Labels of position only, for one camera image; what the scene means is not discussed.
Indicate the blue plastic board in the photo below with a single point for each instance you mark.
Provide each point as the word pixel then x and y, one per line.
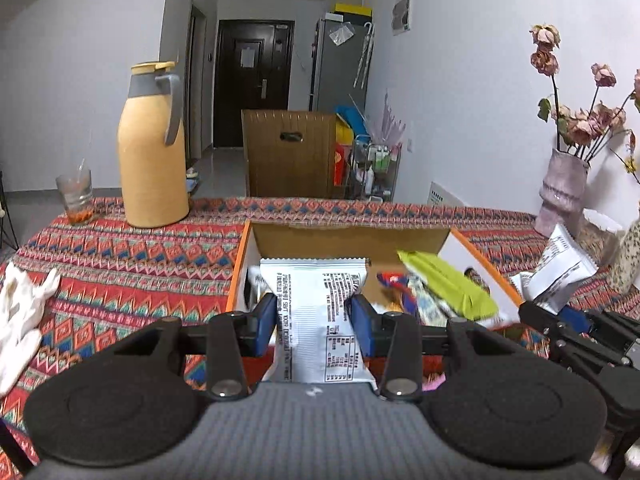
pixel 350 117

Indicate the dried pink rose bouquet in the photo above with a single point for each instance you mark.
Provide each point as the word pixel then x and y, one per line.
pixel 580 127

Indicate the pink snack packet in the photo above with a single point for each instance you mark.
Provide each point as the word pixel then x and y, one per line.
pixel 432 382

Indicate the dark entrance door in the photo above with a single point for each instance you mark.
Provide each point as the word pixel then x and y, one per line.
pixel 230 90

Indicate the orange pumpkin print cardboard box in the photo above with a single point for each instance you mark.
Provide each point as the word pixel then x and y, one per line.
pixel 350 240

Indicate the white folded umbrella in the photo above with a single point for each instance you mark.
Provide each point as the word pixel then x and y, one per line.
pixel 367 50

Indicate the long white snack packet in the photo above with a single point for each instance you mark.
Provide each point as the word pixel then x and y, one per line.
pixel 320 320

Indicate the clear plastic bag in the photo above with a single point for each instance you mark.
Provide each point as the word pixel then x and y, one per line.
pixel 342 34

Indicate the grey refrigerator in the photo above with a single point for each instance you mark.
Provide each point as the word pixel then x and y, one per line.
pixel 335 75

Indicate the glass cup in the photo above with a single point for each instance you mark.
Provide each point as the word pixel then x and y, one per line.
pixel 75 195

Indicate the floral print vase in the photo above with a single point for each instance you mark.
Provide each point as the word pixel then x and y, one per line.
pixel 629 260

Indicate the black stand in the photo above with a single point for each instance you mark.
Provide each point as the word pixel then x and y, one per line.
pixel 5 225

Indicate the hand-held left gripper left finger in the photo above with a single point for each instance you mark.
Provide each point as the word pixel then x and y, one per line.
pixel 266 325

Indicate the wall poster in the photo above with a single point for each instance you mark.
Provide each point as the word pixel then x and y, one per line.
pixel 402 12

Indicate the red silver snack packet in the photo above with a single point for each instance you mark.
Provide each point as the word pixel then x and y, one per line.
pixel 397 285

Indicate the large white barcode snack packet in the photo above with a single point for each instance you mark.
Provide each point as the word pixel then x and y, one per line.
pixel 253 282

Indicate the yellow thermos jug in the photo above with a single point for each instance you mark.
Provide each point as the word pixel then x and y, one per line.
pixel 150 170

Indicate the white gloves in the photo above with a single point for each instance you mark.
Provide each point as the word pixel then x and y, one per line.
pixel 20 305

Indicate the yellow box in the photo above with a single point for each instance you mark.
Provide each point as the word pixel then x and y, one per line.
pixel 352 9

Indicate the white paper notice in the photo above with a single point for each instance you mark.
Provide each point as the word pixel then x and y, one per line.
pixel 249 56

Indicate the wide green snack packet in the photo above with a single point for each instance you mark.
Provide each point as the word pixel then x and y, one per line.
pixel 450 285

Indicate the grey side door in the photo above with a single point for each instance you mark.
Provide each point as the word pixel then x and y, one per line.
pixel 196 85

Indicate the pink ceramic vase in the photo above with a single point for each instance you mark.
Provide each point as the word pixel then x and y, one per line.
pixel 560 195

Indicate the yellow blossom branches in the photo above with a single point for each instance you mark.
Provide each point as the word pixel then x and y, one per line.
pixel 631 164

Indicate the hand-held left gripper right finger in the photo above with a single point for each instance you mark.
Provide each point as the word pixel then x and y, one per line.
pixel 362 325

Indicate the pink translucent decoration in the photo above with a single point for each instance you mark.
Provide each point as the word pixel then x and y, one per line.
pixel 387 125

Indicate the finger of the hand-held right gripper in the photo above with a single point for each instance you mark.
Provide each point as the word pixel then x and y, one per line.
pixel 577 317
pixel 540 317

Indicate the red box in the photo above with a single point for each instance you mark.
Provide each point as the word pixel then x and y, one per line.
pixel 341 165

